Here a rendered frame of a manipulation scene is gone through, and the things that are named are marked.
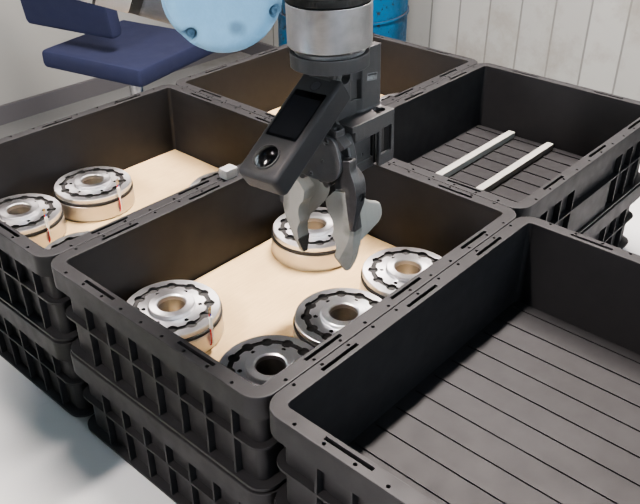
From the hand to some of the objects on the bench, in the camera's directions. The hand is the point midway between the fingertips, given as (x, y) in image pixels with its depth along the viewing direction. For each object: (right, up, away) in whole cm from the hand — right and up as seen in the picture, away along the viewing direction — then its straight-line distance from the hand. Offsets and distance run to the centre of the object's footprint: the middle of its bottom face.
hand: (320, 251), depth 78 cm
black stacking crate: (-2, -18, +14) cm, 23 cm away
